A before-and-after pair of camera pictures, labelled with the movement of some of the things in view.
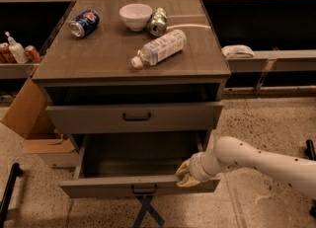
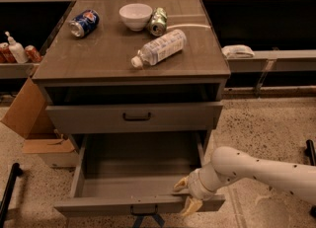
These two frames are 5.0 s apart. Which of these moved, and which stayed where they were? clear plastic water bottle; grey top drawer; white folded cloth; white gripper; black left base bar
Moved: white gripper
Stayed: clear plastic water bottle; grey top drawer; white folded cloth; black left base bar
